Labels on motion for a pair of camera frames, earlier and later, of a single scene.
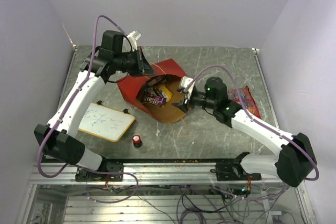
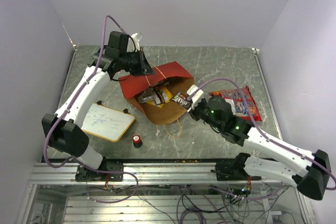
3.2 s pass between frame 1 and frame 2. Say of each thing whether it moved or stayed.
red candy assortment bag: stayed
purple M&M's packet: moved
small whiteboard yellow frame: stayed
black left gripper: stayed
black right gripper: moved
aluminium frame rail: stayed
